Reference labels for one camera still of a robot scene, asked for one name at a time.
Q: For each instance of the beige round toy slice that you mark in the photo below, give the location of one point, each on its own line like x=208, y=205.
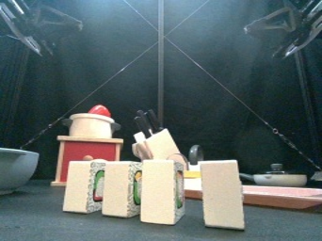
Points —
x=179, y=158

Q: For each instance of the white toy pot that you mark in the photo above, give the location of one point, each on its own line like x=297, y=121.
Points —
x=89, y=127

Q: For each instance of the toy frying pan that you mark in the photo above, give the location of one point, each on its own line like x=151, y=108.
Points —
x=281, y=180

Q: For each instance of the black frame corner post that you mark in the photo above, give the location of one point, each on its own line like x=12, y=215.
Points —
x=305, y=103

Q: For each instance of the silver frame corner bracket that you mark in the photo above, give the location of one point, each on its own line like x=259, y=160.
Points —
x=317, y=176

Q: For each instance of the black vertical frame pole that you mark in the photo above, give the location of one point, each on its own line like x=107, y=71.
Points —
x=160, y=78

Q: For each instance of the grey blue bowl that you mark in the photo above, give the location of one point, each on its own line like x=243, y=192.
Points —
x=16, y=169

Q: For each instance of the pinkish wooden cutting board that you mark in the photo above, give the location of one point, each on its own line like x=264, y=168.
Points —
x=277, y=196

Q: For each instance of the red toy fruit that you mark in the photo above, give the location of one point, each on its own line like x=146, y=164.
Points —
x=99, y=110

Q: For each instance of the yellow white egg block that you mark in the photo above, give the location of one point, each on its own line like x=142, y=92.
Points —
x=191, y=175

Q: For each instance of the white sushi roll block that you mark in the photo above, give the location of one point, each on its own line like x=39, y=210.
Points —
x=160, y=193
x=119, y=189
x=79, y=188
x=222, y=194

